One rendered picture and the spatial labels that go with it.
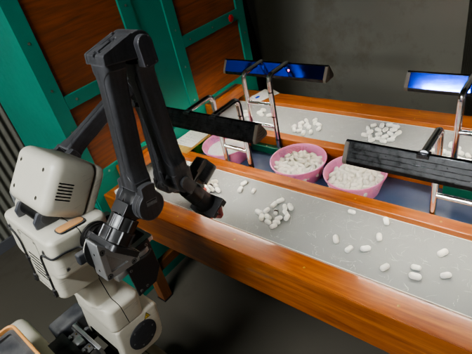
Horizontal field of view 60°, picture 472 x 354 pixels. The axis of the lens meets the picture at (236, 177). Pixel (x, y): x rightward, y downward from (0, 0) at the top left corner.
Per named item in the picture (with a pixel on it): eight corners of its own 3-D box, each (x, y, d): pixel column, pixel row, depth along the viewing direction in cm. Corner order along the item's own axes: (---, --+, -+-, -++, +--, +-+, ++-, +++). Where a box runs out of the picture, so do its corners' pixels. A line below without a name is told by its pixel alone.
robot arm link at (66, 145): (121, 65, 144) (137, 67, 138) (142, 93, 154) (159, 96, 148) (33, 162, 129) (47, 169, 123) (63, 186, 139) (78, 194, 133)
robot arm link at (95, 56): (71, 37, 86) (97, 38, 80) (124, 27, 95) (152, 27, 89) (119, 214, 106) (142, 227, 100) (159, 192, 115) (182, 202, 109)
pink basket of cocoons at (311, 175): (324, 192, 181) (323, 175, 175) (267, 191, 190) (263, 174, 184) (331, 159, 201) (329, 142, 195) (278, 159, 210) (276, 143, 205)
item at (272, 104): (282, 156, 211) (270, 75, 186) (251, 149, 223) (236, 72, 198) (301, 138, 222) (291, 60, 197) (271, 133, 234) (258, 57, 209)
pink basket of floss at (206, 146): (256, 164, 210) (253, 149, 204) (206, 175, 211) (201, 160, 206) (251, 140, 232) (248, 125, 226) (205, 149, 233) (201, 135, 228)
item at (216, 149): (232, 171, 208) (230, 162, 205) (201, 162, 221) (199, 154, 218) (258, 149, 221) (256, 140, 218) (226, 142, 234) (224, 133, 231)
